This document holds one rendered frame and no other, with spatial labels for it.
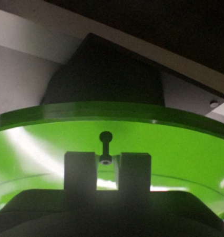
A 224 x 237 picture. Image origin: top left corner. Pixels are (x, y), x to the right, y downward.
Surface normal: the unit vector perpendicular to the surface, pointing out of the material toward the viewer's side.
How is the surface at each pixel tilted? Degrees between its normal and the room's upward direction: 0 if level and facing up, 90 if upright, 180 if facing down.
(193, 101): 0
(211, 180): 23
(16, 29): 0
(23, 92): 0
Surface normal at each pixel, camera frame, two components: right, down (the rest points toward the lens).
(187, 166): 0.18, 0.56
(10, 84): 0.00, 0.83
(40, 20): 0.46, -0.49
